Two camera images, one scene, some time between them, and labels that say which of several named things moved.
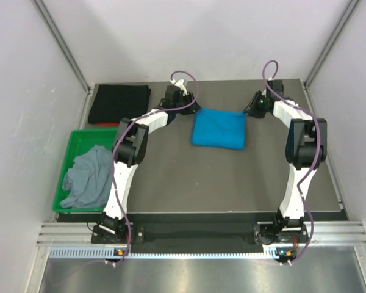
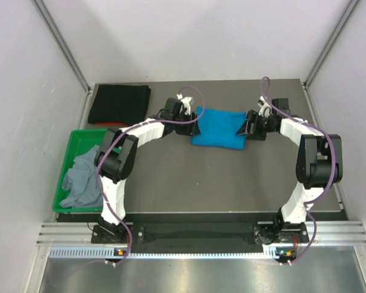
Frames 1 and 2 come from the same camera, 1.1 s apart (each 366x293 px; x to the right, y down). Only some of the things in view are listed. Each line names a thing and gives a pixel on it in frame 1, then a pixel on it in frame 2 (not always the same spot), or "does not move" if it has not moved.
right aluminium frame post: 331,43 does not move
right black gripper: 252,109 to 252,118
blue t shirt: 219,128 does not move
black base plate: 197,237 does not move
